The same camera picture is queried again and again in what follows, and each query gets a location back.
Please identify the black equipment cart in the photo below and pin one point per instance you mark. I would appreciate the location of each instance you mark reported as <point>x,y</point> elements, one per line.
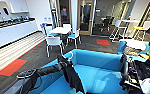
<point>141,76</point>

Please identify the white upper kitchen cabinets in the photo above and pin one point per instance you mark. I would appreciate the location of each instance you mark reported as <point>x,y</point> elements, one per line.
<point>17,6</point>

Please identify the wood-framed glass door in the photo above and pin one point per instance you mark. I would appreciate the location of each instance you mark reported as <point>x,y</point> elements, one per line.
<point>86,16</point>
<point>64,15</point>

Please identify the yellow-legged bar stool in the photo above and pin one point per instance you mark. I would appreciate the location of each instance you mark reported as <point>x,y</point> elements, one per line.
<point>142,28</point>

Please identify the blue sofa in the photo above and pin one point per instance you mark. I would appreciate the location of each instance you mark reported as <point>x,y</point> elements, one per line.
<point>97,73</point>

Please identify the orange bag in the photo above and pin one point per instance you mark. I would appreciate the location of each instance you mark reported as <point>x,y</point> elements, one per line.
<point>143,57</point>

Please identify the white chair blue seat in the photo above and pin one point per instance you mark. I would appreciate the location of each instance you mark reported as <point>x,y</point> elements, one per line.
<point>49,30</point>
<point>54,41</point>
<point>74,35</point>
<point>67,26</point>

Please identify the white rectangular table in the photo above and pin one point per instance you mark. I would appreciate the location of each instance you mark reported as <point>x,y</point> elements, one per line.
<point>60,30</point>

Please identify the white bar stool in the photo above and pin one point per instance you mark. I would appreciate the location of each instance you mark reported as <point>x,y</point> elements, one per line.
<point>117,28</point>

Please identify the white low table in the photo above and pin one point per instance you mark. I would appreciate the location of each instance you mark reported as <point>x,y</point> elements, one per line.
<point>134,44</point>

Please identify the white kitchen counter cabinets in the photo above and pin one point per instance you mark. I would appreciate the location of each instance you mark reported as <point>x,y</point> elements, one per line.
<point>11,33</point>

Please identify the white high table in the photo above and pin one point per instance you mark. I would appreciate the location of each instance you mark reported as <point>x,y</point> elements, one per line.
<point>126,21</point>

